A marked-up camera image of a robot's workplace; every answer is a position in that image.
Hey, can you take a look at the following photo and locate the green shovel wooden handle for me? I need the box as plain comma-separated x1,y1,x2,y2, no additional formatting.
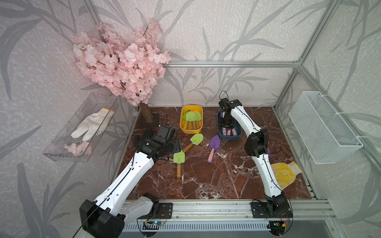
186,111,194,130
183,133,203,153
192,112,199,130
173,151,185,179
196,112,202,129

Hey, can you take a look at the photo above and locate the large green shovel blue tip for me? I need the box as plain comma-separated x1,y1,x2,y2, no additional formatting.
183,111,189,130

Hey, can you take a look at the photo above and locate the yellow plastic storage box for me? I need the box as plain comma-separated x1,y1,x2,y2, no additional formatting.
180,105,203,134

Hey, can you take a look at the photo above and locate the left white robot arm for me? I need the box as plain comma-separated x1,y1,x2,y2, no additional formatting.
79,125,180,238

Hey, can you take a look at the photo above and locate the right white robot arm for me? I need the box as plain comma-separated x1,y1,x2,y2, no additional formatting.
219,98,289,214

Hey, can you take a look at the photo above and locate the dark teal storage box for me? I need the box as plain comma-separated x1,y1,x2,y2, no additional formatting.
217,111,243,140

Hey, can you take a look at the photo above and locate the black and yellow glove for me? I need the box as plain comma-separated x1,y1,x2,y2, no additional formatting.
134,129,154,147

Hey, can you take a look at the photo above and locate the white cotton glove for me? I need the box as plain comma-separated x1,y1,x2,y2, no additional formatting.
71,108,115,141

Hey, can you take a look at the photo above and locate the yellow dotted work glove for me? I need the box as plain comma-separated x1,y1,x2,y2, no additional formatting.
271,161,302,189

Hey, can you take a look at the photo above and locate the pink cherry blossom tree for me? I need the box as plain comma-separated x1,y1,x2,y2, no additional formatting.
73,18,171,124

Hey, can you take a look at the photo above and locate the pink blossom sprig on shelf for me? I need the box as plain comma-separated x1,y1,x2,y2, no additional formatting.
64,141,92,157

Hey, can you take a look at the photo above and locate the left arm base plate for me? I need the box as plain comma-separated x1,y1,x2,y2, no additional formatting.
139,202,173,220

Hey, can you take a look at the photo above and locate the clear acrylic wall shelf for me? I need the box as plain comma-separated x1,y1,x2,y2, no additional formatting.
43,93,119,162

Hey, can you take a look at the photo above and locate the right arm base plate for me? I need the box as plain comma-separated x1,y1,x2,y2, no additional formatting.
251,200,293,219

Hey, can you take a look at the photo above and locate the white wire mesh basket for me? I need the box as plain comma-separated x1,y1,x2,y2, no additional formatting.
289,91,363,164

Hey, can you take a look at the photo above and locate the aluminium front rail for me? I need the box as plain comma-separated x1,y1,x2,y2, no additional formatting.
116,199,337,224

